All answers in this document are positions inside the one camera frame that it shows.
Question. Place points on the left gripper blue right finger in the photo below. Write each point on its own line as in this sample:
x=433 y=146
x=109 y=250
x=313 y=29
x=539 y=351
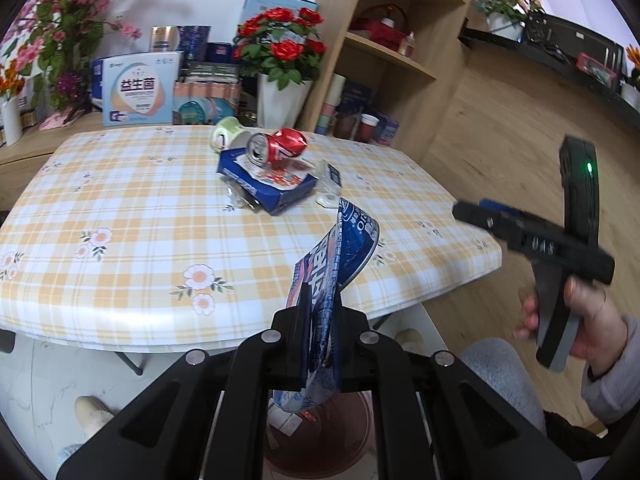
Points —
x=339 y=341

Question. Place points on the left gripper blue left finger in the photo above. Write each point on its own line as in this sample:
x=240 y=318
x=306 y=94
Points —
x=297 y=344

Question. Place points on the blue snack bag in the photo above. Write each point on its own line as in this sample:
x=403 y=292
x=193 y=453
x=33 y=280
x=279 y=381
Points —
x=333 y=263

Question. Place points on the small white round packet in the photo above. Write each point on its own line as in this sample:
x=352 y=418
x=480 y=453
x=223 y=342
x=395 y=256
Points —
x=328 y=200

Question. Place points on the blue cardboard box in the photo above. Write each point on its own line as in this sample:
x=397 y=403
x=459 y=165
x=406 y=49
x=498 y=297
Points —
x=272 y=197

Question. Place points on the small blue white packet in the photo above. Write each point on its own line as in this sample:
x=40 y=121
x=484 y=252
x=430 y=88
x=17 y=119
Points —
x=329 y=178

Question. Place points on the crushed red soda can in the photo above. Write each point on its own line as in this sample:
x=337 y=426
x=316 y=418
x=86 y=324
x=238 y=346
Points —
x=264 y=149

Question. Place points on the green paper noodle cup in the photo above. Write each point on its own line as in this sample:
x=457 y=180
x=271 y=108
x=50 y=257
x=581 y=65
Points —
x=227 y=134

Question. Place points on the white floral plastic tray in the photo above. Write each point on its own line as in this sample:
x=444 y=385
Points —
x=282 y=177

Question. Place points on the dark red trash bin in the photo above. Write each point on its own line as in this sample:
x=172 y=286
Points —
x=334 y=440

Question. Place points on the person's right hand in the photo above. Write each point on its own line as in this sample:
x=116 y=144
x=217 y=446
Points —
x=602 y=332

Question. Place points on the orange plaid tablecloth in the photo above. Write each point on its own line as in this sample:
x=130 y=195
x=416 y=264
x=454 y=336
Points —
x=128 y=240

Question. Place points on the red cup white rim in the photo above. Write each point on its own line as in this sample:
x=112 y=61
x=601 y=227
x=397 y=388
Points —
x=367 y=126

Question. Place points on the small purple blue box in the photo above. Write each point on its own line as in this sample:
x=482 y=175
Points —
x=385 y=130

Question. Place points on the dark brown cup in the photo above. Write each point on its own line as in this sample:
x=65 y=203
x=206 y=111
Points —
x=344 y=125

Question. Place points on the white angular flower vase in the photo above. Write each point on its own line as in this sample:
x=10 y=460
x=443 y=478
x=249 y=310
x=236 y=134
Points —
x=277 y=108

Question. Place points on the stack of pastel cups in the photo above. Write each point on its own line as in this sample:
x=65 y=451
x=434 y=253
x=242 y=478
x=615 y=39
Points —
x=330 y=102

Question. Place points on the pink teal gift box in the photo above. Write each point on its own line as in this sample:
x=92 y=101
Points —
x=204 y=103

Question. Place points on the pink flowers in white pot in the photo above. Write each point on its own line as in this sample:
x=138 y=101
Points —
x=506 y=18

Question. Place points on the small glass bottle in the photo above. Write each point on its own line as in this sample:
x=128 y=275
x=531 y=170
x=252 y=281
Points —
x=407 y=45

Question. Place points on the wooden shelf unit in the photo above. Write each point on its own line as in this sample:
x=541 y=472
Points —
x=414 y=91

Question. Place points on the red rose bouquet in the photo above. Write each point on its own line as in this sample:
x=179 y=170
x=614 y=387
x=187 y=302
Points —
x=282 y=44

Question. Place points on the white blue probiotic box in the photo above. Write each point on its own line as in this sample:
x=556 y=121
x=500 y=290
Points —
x=138 y=89

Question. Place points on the red basket on shelf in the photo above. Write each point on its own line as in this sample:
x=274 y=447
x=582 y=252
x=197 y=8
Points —
x=385 y=24

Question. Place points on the dark blue starry box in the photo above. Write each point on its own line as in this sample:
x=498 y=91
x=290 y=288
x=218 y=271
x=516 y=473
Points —
x=193 y=41

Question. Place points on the low wooden cabinet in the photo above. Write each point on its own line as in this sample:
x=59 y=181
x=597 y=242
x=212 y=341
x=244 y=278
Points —
x=21 y=161

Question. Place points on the small white vase orange flowers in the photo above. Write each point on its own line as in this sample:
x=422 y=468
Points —
x=10 y=105

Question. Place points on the pink cherry blossom bouquet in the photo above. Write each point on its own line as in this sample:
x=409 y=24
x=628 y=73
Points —
x=53 y=41

